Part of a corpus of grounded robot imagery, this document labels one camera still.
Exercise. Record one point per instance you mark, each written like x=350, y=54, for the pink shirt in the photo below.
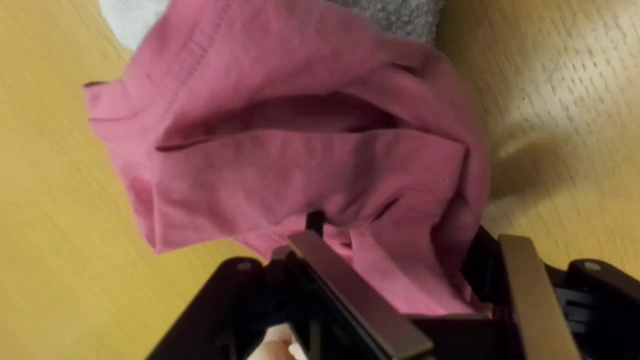
x=300, y=150

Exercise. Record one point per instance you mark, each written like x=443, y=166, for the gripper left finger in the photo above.
x=310, y=295

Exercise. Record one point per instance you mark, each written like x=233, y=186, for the white cloth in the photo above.
x=131, y=19

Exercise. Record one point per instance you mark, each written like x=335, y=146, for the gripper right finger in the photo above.
x=540, y=300

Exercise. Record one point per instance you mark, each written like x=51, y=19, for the grey towel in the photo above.
x=395, y=17

